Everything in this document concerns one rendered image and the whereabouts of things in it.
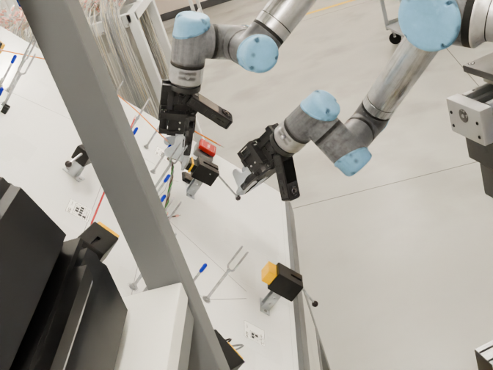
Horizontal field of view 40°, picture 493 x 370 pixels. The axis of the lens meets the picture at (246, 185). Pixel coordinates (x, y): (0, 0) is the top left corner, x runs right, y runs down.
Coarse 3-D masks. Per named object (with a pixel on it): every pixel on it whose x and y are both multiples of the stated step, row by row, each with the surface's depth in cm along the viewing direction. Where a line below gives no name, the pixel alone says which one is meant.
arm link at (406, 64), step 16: (400, 48) 141; (416, 48) 137; (400, 64) 141; (416, 64) 140; (384, 80) 146; (400, 80) 143; (416, 80) 144; (368, 96) 151; (384, 96) 147; (400, 96) 147; (368, 112) 152; (384, 112) 150
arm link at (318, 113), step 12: (312, 96) 145; (324, 96) 146; (300, 108) 147; (312, 108) 144; (324, 108) 144; (336, 108) 146; (288, 120) 150; (300, 120) 147; (312, 120) 146; (324, 120) 145; (336, 120) 147; (288, 132) 150; (300, 132) 148; (312, 132) 147; (324, 132) 146
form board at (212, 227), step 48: (0, 96) 151; (48, 96) 164; (0, 144) 136; (48, 144) 147; (144, 144) 173; (192, 144) 191; (48, 192) 133; (96, 192) 142; (192, 240) 150; (240, 240) 163; (144, 288) 126; (240, 288) 146; (240, 336) 132; (288, 336) 142
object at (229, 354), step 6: (216, 330) 103; (216, 336) 102; (222, 342) 102; (222, 348) 101; (228, 348) 102; (228, 354) 100; (234, 354) 101; (228, 360) 99; (234, 360) 100; (240, 360) 101; (234, 366) 99; (240, 366) 101
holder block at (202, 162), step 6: (198, 156) 164; (198, 162) 162; (204, 162) 163; (210, 162) 165; (198, 168) 161; (204, 168) 161; (210, 168) 162; (216, 168) 165; (192, 174) 162; (198, 174) 162; (204, 174) 162; (216, 174) 163; (198, 180) 163; (204, 180) 163; (210, 180) 163
